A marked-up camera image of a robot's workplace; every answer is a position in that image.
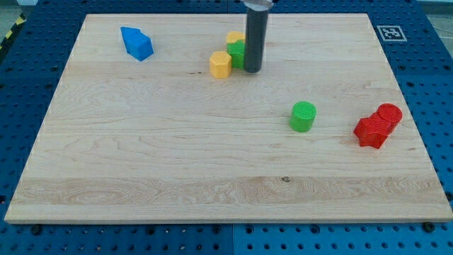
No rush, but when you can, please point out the silver rod mount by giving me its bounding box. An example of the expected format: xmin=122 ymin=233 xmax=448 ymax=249
xmin=241 ymin=0 xmax=274 ymax=11

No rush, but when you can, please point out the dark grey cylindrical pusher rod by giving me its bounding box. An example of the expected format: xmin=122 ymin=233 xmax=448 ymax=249
xmin=243 ymin=8 xmax=268 ymax=73

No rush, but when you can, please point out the yellow block behind green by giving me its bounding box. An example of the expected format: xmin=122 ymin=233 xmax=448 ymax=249
xmin=226 ymin=30 xmax=246 ymax=44

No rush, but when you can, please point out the yellow hexagon block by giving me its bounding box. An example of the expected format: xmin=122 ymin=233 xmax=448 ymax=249
xmin=210 ymin=51 xmax=231 ymax=79

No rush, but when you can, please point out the green cylinder block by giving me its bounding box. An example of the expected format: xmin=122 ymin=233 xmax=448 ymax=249
xmin=289 ymin=101 xmax=316 ymax=132

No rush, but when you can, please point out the blue pentagon block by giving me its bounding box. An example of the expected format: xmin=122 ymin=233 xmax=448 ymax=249
xmin=120 ymin=27 xmax=154 ymax=61

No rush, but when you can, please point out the black white fiducial marker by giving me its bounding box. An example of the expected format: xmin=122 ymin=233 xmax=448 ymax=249
xmin=377 ymin=25 xmax=407 ymax=42

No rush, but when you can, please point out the red star block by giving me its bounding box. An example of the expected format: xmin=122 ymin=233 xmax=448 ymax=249
xmin=353 ymin=113 xmax=391 ymax=149

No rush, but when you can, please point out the light wooden board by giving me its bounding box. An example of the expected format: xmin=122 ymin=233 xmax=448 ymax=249
xmin=5 ymin=13 xmax=452 ymax=225

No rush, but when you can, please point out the red cylinder block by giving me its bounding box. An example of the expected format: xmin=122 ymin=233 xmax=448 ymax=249
xmin=377 ymin=103 xmax=403 ymax=135

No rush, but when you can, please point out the yellow black hazard tape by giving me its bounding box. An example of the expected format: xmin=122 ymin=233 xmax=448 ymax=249
xmin=1 ymin=13 xmax=27 ymax=53

